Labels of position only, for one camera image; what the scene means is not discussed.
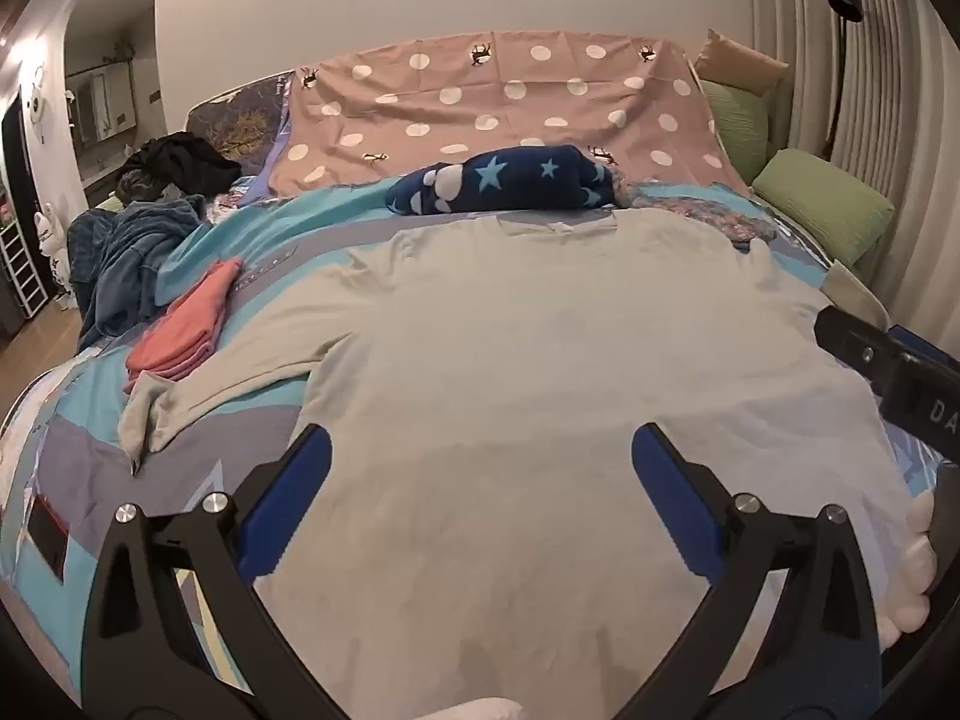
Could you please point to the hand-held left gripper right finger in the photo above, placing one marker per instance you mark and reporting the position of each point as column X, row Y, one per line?
column 667, row 495

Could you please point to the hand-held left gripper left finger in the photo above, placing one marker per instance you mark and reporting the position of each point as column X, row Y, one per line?
column 289, row 502

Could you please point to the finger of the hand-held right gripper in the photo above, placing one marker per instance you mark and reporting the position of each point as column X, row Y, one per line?
column 855, row 345

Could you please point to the grey long-sleeve shirt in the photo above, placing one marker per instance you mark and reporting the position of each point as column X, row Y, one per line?
column 525, row 390

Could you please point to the folded pink clothes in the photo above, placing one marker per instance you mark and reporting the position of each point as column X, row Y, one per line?
column 187, row 322

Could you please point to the black clothes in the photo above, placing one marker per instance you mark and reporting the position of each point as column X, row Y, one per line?
column 187, row 161

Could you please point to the person's right hand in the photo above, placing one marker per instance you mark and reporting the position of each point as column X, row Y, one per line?
column 911, row 555

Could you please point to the green pillow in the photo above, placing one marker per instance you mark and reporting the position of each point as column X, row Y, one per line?
column 821, row 202
column 739, row 124

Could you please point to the floral cloth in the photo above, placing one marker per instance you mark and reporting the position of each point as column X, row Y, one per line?
column 705, row 214

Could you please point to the teal and grey bed blanket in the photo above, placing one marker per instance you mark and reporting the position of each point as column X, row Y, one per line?
column 90, row 465

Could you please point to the beige curtain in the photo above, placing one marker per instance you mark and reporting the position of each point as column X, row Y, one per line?
column 900, row 127

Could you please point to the crumpled blue blanket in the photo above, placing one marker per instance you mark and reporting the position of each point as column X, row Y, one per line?
column 127, row 255

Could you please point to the tan pillow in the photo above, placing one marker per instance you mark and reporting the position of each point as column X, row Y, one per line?
column 739, row 64

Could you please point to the black floor lamp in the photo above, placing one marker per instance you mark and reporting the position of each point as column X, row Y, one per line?
column 844, row 7

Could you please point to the navy star print blanket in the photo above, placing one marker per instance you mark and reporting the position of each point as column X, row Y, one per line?
column 510, row 180

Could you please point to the white rack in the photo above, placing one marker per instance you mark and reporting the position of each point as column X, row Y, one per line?
column 19, row 270

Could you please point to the white figurine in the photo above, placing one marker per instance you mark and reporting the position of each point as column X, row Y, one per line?
column 49, row 229

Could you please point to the purple tree print pillow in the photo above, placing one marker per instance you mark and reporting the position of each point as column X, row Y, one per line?
column 240, row 120

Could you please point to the pink polka dot sheet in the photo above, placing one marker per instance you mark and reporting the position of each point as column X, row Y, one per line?
column 487, row 112

